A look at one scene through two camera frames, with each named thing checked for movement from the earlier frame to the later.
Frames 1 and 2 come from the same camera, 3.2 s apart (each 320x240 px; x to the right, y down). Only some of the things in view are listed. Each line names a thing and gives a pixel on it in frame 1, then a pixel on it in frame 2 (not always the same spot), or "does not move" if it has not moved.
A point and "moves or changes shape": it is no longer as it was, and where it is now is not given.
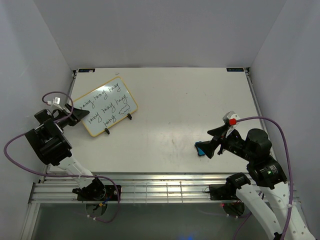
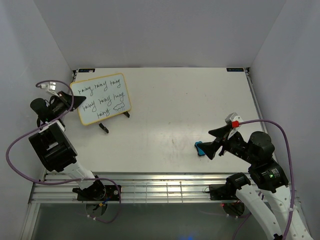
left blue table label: [86, 70] does not move
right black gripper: [208, 147] does not move
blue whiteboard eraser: [200, 152] does not move
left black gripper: [76, 115] to [66, 98]
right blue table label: [235, 69] does not move
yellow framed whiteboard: [108, 104] moves or changes shape
